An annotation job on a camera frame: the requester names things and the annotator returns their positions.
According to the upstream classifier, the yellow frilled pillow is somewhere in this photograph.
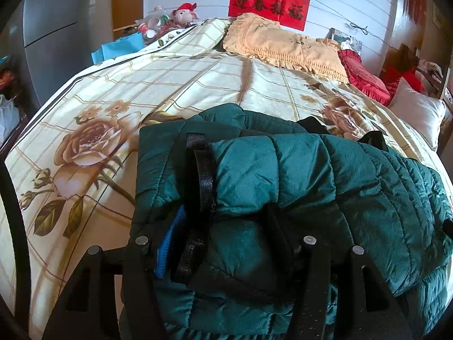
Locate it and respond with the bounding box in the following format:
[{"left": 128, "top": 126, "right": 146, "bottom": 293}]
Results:
[{"left": 223, "top": 13, "right": 349, "bottom": 84}]

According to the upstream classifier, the black braided cable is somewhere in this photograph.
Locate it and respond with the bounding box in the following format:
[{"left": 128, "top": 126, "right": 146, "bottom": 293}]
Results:
[{"left": 0, "top": 159, "right": 33, "bottom": 337}]

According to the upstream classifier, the grey refrigerator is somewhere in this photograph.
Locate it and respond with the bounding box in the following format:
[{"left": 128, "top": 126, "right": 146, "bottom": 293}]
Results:
[{"left": 1, "top": 0, "right": 84, "bottom": 113}]

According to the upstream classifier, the blue paper bag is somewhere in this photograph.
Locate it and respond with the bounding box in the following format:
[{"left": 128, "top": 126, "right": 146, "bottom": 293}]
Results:
[{"left": 91, "top": 32, "right": 145, "bottom": 65}]

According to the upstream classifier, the white plastic bag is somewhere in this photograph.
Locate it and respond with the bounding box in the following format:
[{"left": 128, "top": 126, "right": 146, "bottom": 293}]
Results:
[{"left": 0, "top": 94, "right": 20, "bottom": 146}]

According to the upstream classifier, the floral cream bed quilt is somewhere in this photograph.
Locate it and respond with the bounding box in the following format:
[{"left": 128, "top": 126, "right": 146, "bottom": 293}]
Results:
[{"left": 6, "top": 18, "right": 452, "bottom": 339}]

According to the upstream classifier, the wooden chair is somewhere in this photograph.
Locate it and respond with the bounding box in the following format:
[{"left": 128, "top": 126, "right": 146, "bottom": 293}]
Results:
[{"left": 379, "top": 43, "right": 452, "bottom": 154}]

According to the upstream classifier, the red frilled cushion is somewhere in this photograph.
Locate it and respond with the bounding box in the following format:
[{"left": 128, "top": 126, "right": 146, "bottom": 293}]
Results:
[{"left": 338, "top": 49, "right": 392, "bottom": 107}]

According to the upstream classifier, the red banner with characters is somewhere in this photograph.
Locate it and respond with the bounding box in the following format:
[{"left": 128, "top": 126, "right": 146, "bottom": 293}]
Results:
[{"left": 228, "top": 0, "right": 309, "bottom": 31}]

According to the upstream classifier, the plush toy with red hat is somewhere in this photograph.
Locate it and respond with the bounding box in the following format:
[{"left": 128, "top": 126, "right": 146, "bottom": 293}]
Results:
[{"left": 172, "top": 3, "right": 199, "bottom": 28}]

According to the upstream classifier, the white pillow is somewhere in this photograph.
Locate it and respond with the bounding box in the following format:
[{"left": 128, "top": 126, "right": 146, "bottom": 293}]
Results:
[{"left": 388, "top": 78, "right": 446, "bottom": 151}]

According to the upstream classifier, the dark green quilted jacket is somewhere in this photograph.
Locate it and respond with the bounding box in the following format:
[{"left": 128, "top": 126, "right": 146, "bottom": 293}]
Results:
[{"left": 131, "top": 104, "right": 452, "bottom": 339}]

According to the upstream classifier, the framed photo at headboard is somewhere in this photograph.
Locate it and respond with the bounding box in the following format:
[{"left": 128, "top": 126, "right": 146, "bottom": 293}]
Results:
[{"left": 330, "top": 28, "right": 362, "bottom": 55}]

